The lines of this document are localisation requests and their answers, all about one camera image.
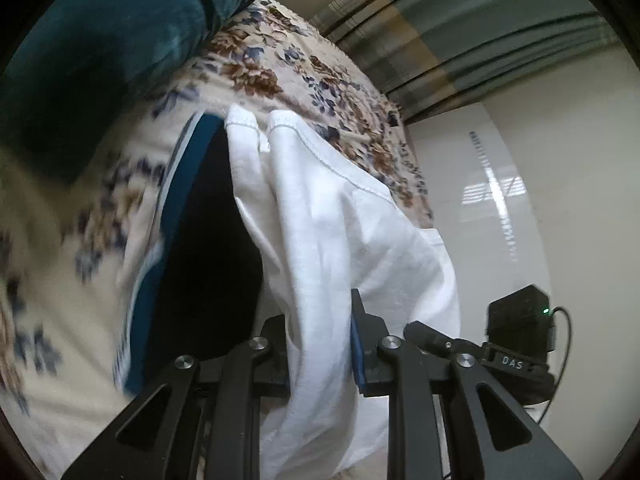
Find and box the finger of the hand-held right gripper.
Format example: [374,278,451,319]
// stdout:
[403,320,485,362]

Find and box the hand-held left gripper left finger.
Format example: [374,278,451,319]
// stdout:
[60,314,292,480]

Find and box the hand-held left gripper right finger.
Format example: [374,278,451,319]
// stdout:
[350,287,586,480]

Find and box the white t-shirt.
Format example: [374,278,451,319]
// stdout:
[223,104,462,480]

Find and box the white glossy headboard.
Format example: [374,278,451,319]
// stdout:
[404,101,553,411]

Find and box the navy striped folded sweater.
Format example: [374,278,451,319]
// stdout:
[115,110,266,397]

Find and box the floral bed sheet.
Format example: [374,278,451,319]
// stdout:
[0,0,436,480]

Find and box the wide grey-green curtain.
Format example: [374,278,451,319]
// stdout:
[307,0,626,124]

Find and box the teal velvet quilt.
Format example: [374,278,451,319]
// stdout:
[0,0,273,187]

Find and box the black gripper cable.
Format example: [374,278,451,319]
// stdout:
[537,306,574,423]

